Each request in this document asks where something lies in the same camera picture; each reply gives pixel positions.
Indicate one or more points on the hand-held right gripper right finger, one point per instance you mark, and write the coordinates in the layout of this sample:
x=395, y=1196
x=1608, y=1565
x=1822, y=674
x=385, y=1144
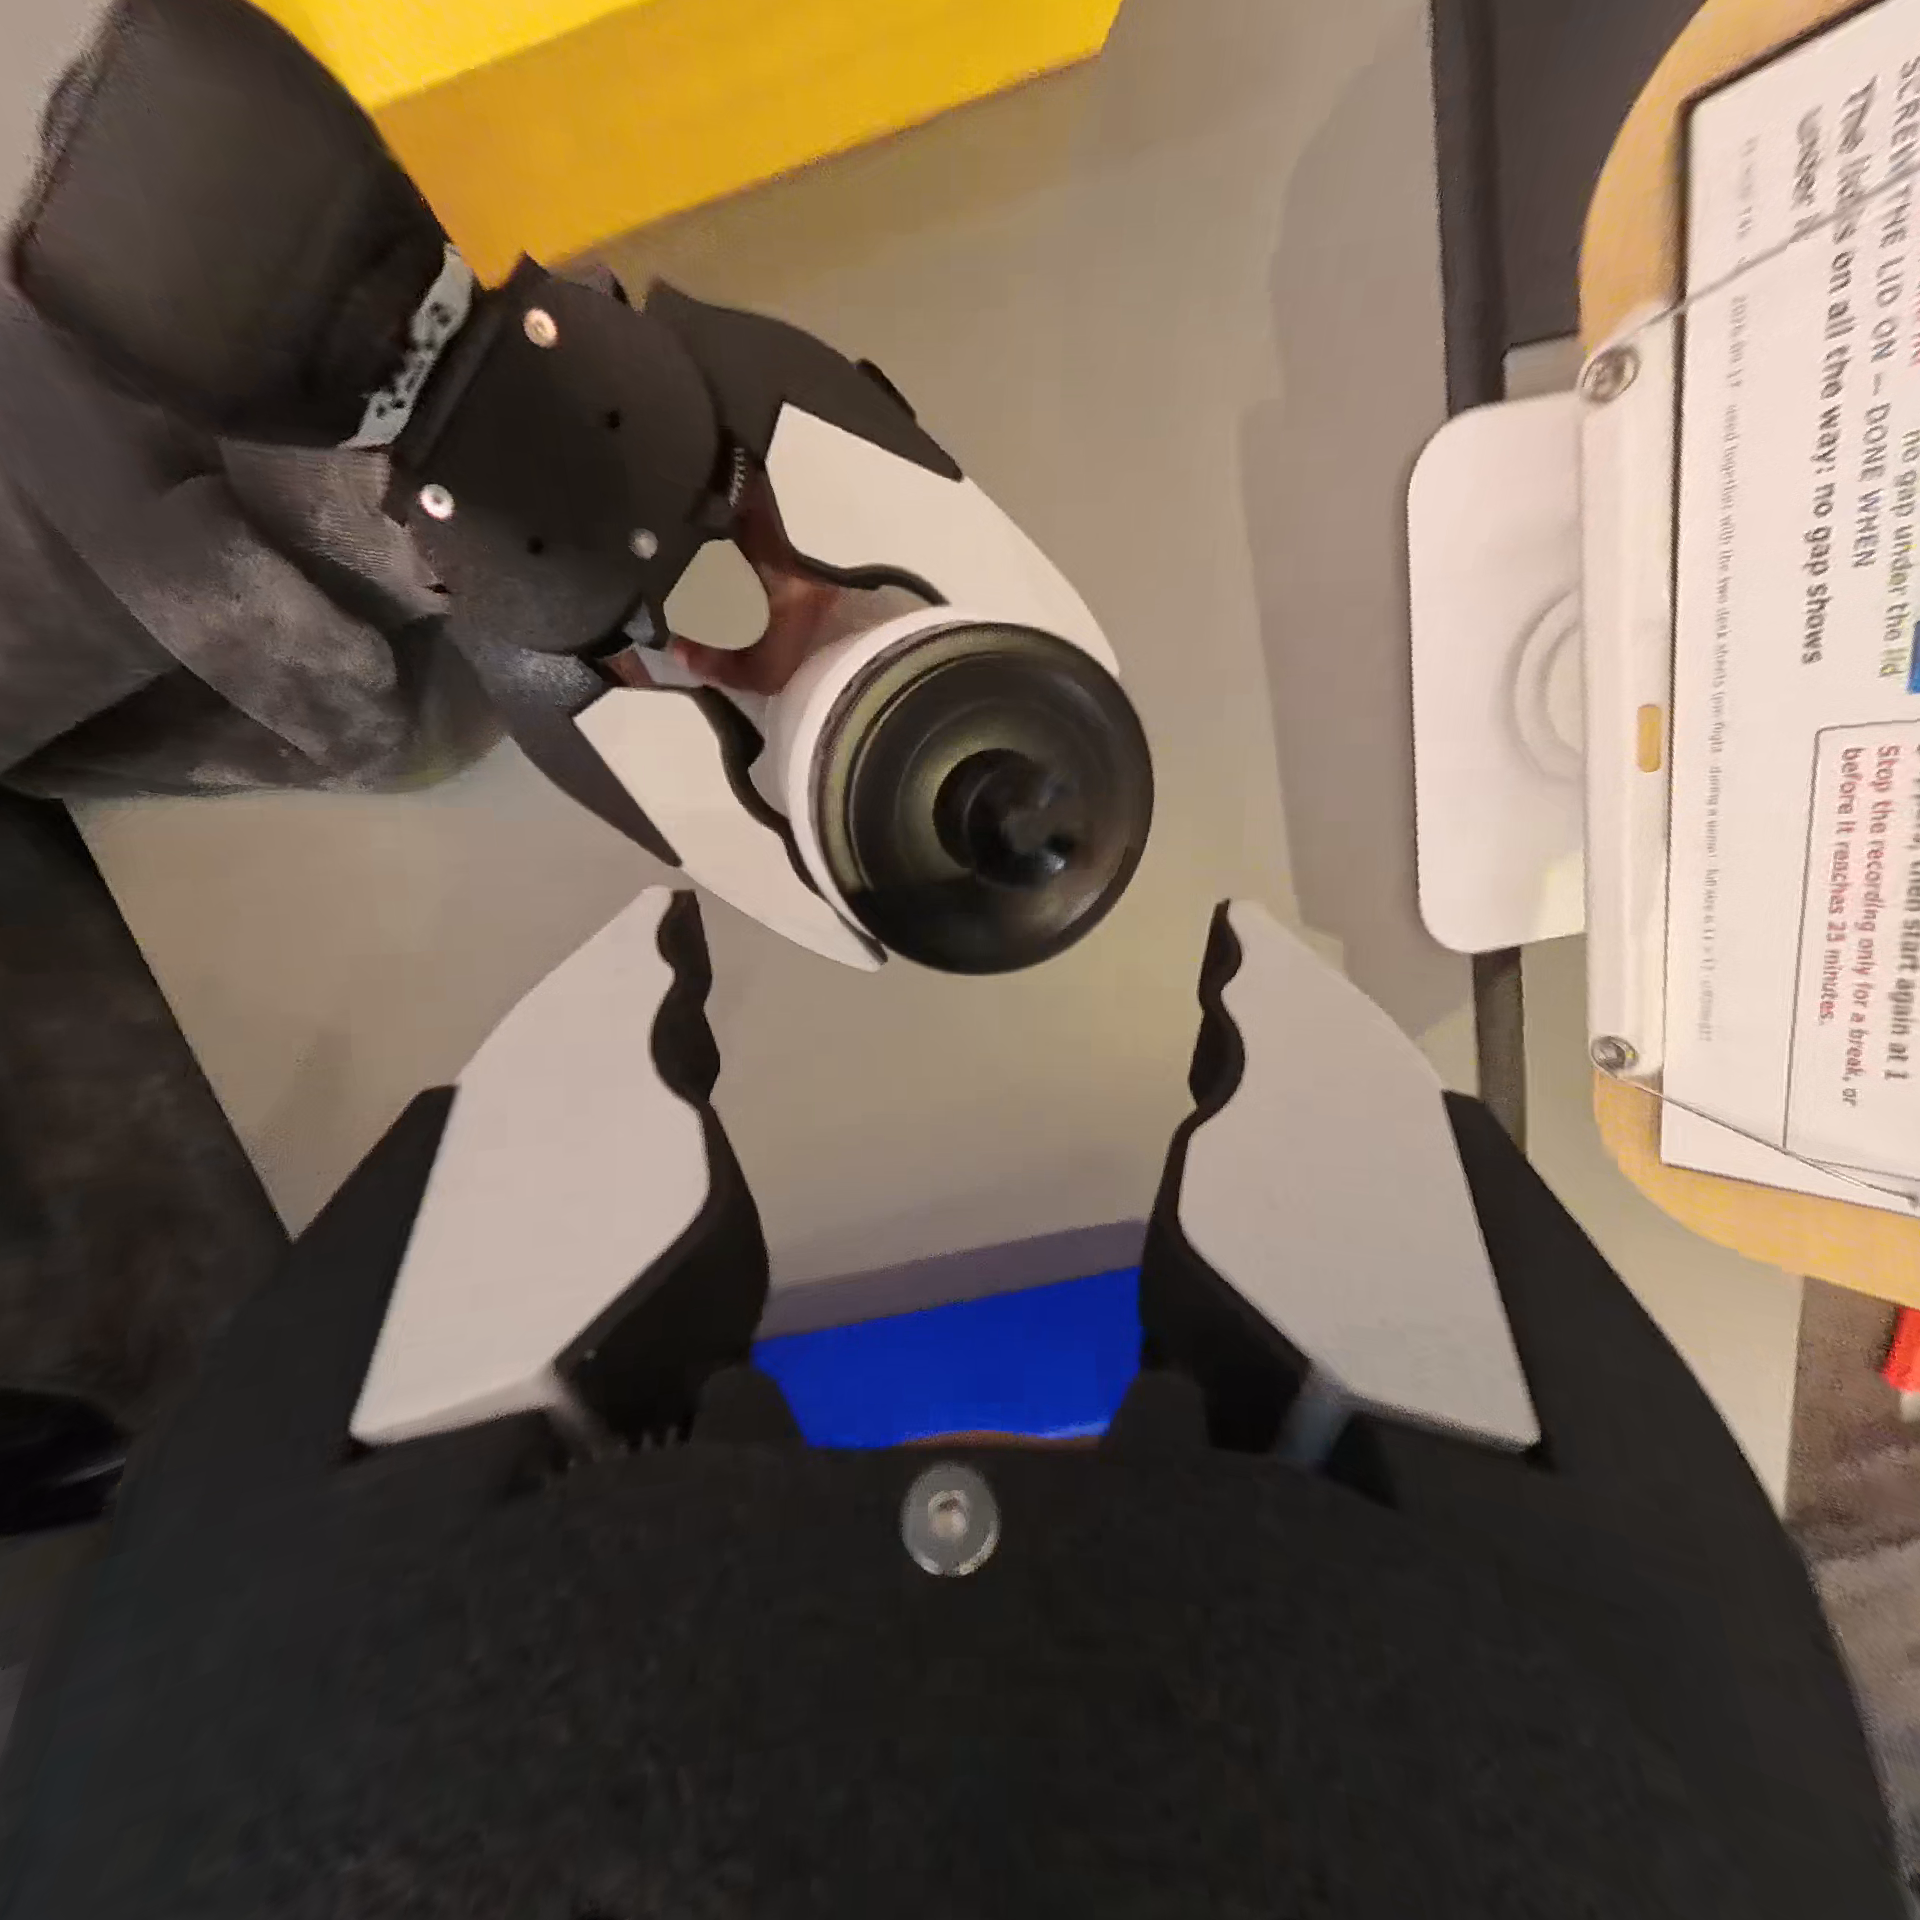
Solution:
x=1338, y=1204

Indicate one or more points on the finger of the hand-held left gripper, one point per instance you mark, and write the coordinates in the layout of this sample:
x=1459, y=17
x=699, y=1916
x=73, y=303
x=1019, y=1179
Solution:
x=965, y=541
x=689, y=791

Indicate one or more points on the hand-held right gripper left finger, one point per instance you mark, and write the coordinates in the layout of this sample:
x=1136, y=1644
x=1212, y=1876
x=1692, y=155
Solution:
x=540, y=1204

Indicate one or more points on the white plastic bottle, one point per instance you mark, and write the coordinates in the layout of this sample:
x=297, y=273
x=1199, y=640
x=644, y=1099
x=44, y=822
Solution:
x=791, y=753

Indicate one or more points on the black bottle lid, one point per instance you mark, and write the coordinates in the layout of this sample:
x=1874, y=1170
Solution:
x=899, y=753

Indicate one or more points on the yellow plastic bin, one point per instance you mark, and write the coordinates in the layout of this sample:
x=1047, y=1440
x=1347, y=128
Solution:
x=674, y=108

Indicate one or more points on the blue plastic bin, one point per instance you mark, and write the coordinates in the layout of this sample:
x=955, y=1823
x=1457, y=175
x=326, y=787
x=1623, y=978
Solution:
x=947, y=1369

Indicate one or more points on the person's left hand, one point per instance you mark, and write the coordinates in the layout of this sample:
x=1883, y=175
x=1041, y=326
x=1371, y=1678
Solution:
x=786, y=619

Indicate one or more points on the wooden instruction board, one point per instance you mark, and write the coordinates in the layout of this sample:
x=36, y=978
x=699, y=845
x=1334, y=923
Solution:
x=1726, y=1216

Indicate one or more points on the person's dark clothing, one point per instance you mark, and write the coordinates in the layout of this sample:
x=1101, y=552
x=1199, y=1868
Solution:
x=106, y=1129

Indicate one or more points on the printed instruction sheet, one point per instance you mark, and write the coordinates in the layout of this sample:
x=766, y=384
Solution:
x=1802, y=445

